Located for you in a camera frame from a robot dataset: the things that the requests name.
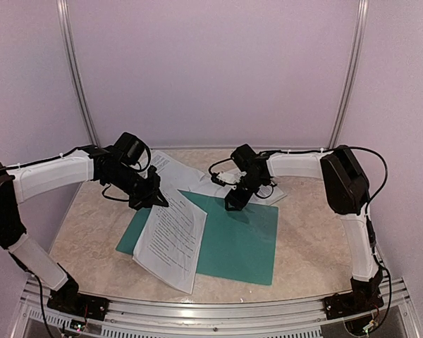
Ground right aluminium frame post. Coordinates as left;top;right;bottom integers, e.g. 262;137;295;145
327;0;369;148

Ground front aluminium rail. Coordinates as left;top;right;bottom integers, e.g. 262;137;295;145
9;278;423;337

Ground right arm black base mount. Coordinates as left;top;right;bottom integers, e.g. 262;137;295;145
323;273;384;320

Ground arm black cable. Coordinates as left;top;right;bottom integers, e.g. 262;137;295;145
0;144;154;253
207;146;391;282

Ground paper sheets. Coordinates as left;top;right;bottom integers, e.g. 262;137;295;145
133;184;207;294

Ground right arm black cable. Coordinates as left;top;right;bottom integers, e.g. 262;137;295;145
207;146;391;282

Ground light green clipboard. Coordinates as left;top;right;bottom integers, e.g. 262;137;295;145
267;187;287;205

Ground aluminium frame post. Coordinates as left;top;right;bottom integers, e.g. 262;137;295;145
56;0;100;146
327;0;369;148

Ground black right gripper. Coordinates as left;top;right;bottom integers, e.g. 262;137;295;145
226;173;266;211

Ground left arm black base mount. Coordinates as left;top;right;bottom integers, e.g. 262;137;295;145
47;274;110;321

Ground printed paper sheet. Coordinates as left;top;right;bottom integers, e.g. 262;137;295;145
190;175;274;206
151;150;206;192

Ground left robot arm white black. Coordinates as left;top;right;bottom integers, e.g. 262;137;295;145
0;132;168;313

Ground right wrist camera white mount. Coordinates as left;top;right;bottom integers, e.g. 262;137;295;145
211;170;244;187

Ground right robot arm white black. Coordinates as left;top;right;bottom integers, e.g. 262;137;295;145
225;144;378;313

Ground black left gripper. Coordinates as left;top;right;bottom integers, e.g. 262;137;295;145
106;165;168;211

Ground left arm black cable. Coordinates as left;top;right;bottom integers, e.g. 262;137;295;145
0;144;154;253

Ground dark teal folder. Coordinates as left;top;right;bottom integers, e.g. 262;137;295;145
116;192;278;285

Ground left aluminium frame post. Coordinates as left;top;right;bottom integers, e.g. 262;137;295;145
56;0;100;146

